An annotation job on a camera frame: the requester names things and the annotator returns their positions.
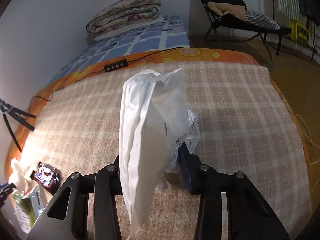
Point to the green white milk carton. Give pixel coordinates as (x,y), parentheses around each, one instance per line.
(29,207)

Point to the beige plaid woven blanket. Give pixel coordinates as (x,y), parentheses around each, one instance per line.
(244,126)

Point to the black tripod stand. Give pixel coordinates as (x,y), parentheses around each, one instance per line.
(19,117)

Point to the striped garment on chair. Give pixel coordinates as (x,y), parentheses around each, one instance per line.
(261,20)

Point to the orange floral bed sheet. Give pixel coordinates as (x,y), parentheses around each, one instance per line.
(142,59)

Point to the folded floral quilt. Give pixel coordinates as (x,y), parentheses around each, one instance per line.
(122,16)

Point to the crumpled white tissue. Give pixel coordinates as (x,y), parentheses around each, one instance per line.
(22,184)

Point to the blue checkered bed sheet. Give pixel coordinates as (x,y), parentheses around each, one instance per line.
(165,34)

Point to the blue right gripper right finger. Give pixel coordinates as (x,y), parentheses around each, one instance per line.
(189,165)

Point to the beige clothes on chair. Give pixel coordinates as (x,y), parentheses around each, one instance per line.
(222,9)

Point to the black folding chair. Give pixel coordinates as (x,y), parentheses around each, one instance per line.
(231,22)

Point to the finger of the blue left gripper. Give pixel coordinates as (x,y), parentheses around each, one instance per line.
(7,189)

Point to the white plastic bag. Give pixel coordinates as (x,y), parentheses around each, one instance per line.
(154,123)

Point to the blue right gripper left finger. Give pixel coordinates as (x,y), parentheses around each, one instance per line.
(116,164)

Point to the snickers bar wrapper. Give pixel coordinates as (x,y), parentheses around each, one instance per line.
(48,176)

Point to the yellow box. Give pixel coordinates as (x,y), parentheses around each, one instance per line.
(299,34)

